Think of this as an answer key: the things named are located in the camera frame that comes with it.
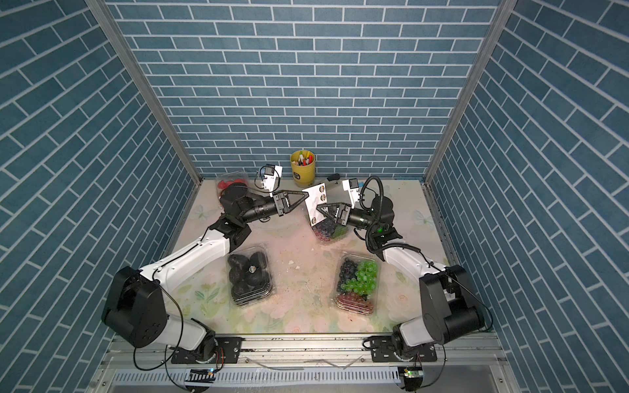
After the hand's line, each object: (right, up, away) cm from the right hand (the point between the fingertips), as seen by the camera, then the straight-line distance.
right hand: (323, 211), depth 74 cm
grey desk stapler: (+4, +15, +45) cm, 47 cm away
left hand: (-3, +4, -5) cm, 7 cm away
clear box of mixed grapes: (+11, -25, +7) cm, 28 cm away
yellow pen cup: (-10, +18, +34) cm, 40 cm away
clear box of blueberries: (+2, -8, +19) cm, 21 cm away
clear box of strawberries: (-42, +14, +39) cm, 59 cm away
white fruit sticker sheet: (-2, +5, -2) cm, 5 cm away
